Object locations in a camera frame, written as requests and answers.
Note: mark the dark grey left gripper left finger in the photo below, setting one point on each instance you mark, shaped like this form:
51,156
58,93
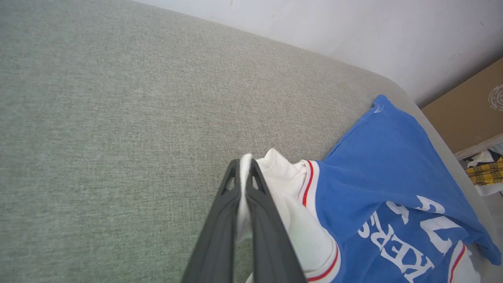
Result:
218,232

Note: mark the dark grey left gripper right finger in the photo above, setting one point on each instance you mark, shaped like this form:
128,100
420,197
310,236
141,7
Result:
269,236

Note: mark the blue white jersey garment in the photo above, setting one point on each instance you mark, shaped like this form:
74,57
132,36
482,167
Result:
377,204

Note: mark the white crumpled cloth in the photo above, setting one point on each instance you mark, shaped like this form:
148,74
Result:
481,157

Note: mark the yellow plaid cloth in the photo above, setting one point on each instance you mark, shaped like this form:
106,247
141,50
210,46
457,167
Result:
487,173

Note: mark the light wooden board edge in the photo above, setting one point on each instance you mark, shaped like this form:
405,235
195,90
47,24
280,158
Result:
481,146

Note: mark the brown cardboard box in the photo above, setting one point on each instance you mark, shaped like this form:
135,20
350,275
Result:
467,114

